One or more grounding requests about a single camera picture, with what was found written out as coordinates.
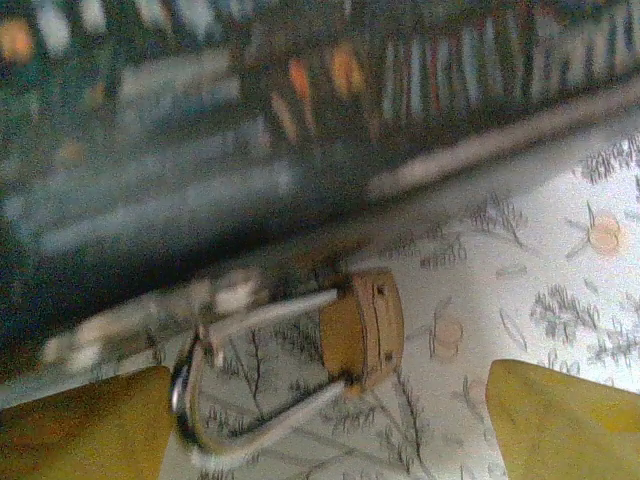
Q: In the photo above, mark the brass padlock with silver shackle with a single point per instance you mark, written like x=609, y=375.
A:
x=360, y=330

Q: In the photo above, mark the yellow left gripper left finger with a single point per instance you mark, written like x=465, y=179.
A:
x=80, y=425

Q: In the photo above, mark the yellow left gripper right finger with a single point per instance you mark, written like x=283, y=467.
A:
x=570, y=425

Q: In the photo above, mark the white floral print tablecloth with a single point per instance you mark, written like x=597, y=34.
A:
x=525, y=280

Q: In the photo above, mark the dark box with starry print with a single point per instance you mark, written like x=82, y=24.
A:
x=200, y=140

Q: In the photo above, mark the silver hasp latch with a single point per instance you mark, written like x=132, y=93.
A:
x=150, y=310

